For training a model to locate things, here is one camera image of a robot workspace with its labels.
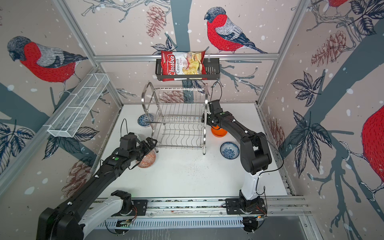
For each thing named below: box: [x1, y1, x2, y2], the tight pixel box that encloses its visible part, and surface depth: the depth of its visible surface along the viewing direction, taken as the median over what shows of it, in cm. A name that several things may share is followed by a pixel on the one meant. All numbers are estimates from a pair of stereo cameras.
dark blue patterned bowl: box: [137, 113, 155, 128], surface depth 109 cm
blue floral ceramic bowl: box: [220, 141, 240, 160], surface depth 94 cm
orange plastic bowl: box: [211, 125, 228, 138], surface depth 100 cm
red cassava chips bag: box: [161, 50, 208, 82], surface depth 90 cm
